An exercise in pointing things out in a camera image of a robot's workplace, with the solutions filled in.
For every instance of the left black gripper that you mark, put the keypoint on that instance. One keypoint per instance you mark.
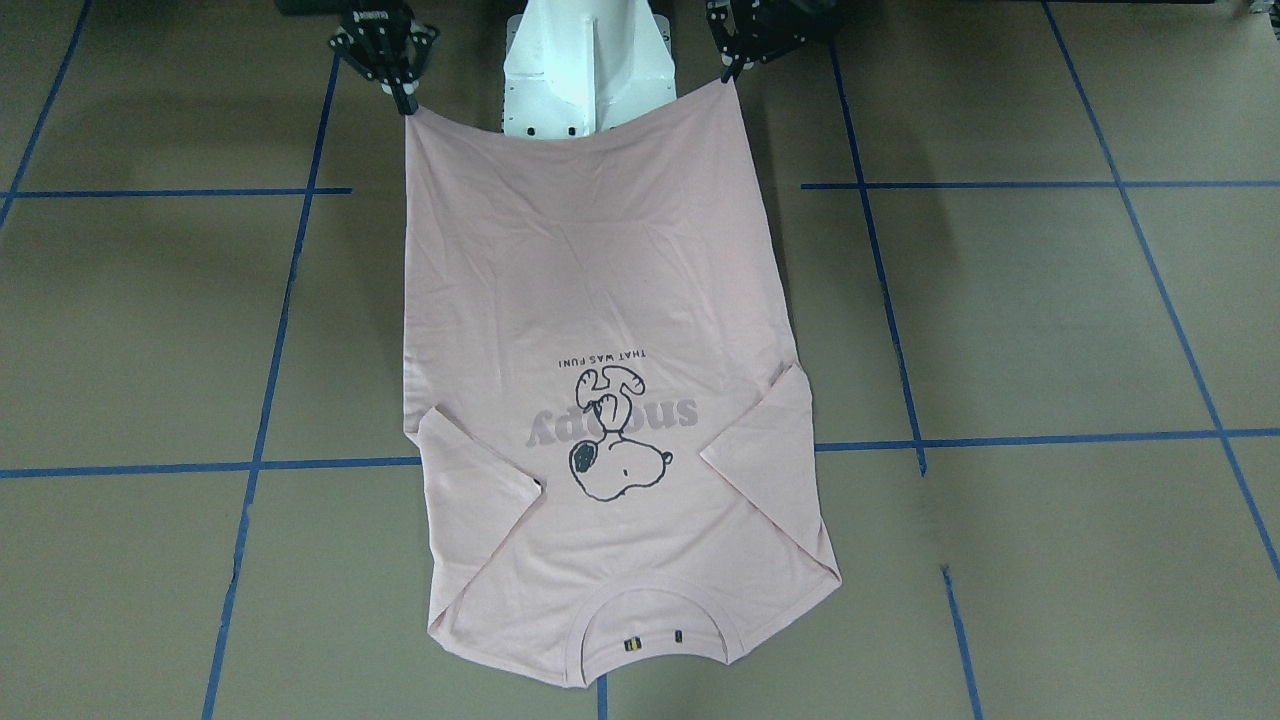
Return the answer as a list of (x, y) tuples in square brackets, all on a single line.
[(752, 35)]

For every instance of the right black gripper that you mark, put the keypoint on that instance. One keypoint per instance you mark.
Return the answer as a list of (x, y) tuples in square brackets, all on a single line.
[(383, 45)]

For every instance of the pink Snoopy t-shirt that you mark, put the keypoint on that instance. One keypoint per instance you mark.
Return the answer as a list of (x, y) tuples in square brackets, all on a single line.
[(599, 373)]

